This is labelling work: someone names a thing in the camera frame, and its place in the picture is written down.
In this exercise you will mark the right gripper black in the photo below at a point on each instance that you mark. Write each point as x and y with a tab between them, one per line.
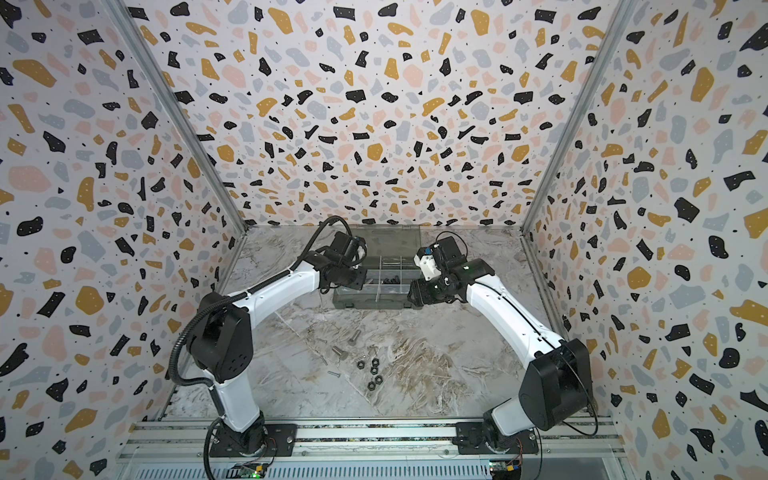
421	293

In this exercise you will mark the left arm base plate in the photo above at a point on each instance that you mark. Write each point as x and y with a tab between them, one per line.
263	441

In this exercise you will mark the right circuit board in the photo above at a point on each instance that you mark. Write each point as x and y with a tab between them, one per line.
505	469

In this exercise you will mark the large silver hex bolt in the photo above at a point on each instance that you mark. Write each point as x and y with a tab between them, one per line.
342	354

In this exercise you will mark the grey plastic organizer box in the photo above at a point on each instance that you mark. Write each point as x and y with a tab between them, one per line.
391	251

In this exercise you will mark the left circuit board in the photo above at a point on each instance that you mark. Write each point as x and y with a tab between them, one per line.
256	471

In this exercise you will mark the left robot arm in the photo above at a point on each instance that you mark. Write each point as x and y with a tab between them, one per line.
216	348

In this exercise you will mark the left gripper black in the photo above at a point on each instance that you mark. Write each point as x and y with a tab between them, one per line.
361	276

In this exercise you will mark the silver hex bolt middle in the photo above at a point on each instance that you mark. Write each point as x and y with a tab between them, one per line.
353	340

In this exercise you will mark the circuit board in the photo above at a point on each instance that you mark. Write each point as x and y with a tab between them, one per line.
505	469
256	471

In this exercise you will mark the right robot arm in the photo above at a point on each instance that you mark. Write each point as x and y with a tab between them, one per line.
557	382

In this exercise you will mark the aluminium mounting rail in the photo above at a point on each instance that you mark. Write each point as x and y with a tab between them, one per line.
369	438

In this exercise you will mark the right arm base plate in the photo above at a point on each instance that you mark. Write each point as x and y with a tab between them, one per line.
477	438

